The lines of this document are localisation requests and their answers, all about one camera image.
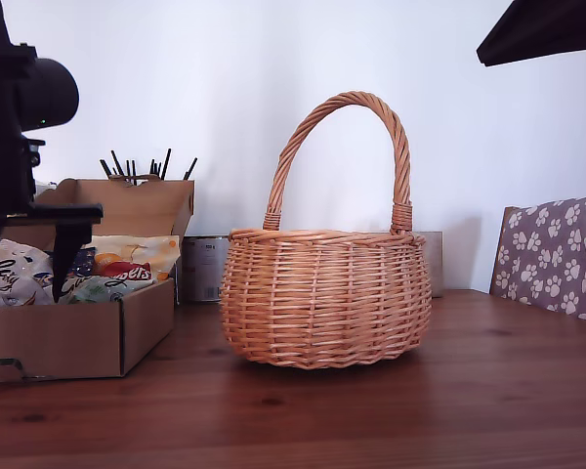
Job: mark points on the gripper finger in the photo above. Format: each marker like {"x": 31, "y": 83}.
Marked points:
{"x": 66, "y": 249}

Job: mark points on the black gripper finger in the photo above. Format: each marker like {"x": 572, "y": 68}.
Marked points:
{"x": 552, "y": 29}

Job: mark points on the blue Terry's egg bag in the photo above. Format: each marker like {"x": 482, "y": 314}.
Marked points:
{"x": 84, "y": 261}

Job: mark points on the white green Galaxy egg bag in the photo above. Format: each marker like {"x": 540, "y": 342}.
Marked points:
{"x": 107, "y": 290}

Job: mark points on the white script-print egg bag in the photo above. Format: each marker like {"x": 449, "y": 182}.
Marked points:
{"x": 10, "y": 278}

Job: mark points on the white orange Maltesers bag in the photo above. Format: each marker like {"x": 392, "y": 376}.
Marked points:
{"x": 141, "y": 250}

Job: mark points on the open brown cardboard box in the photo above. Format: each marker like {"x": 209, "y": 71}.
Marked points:
{"x": 78, "y": 337}

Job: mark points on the metal tin can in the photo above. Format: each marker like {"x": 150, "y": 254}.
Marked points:
{"x": 200, "y": 268}

